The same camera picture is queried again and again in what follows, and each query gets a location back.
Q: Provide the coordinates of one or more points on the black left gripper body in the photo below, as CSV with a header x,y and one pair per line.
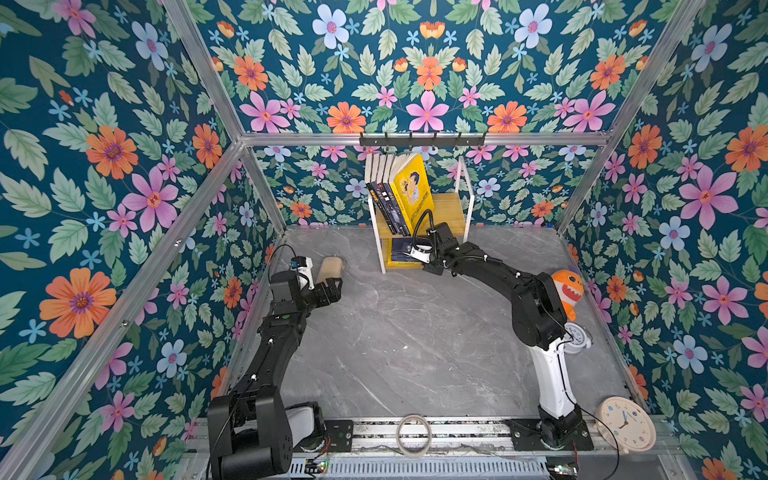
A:
x,y
316,298

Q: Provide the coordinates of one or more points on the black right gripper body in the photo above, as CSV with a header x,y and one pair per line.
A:
x,y
435,266

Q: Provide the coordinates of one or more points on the navy book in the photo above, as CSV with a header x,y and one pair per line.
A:
x,y
396,253

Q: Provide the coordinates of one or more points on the yellow cartoon cover book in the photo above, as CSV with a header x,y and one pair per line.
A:
x,y
413,187

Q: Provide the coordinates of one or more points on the black wolf cover book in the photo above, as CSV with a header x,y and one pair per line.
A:
x,y
384,174

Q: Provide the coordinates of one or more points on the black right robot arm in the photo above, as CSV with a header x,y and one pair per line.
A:
x,y
541,306

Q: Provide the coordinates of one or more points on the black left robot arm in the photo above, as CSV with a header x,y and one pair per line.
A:
x,y
250,432

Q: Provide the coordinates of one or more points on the yellow book in shelf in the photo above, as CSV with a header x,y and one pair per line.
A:
x,y
388,266

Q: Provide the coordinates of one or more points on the black book on shelf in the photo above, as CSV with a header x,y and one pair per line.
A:
x,y
370,163

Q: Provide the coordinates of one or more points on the orange shark plush toy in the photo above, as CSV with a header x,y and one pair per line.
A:
x,y
570,288

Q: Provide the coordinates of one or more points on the clear tape roll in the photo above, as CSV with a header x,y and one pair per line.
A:
x,y
414,436

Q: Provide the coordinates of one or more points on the white alarm clock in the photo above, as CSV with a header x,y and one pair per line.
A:
x,y
577,339

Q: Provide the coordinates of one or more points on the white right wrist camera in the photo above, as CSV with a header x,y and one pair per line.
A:
x,y
420,252

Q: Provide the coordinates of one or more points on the wooden white-frame bookshelf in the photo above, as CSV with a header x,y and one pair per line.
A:
x,y
454,208

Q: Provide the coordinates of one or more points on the black hook rail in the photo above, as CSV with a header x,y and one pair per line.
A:
x,y
410,140

